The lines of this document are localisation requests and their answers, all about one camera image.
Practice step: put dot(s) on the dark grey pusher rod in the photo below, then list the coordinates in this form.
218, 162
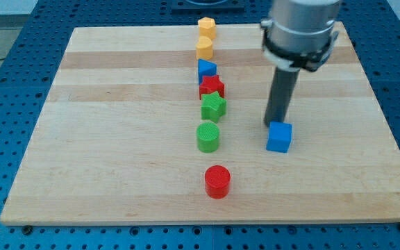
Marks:
280, 95

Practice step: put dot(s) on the blue cube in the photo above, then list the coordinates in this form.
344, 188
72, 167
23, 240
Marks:
279, 137

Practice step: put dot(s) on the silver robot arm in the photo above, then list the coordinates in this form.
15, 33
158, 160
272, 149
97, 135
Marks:
297, 34

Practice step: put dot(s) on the red star block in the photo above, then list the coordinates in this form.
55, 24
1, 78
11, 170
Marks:
211, 84

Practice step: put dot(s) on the green star block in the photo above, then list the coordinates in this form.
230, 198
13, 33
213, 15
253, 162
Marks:
213, 107

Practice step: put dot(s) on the blue triangle block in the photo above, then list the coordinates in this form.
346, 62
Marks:
205, 68

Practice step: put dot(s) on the yellow half-round block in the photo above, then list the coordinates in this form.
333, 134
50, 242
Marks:
204, 48

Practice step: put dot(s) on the green cylinder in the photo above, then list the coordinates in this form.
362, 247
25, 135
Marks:
208, 137

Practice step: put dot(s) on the yellow hexagon block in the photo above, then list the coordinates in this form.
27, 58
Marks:
207, 27

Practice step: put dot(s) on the red cylinder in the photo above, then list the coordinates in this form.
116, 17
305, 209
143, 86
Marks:
217, 181

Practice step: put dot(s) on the wooden board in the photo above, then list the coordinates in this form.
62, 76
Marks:
115, 142

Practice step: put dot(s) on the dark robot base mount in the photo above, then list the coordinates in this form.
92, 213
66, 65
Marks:
181, 6

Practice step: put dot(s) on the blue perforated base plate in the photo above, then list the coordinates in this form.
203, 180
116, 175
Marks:
28, 70

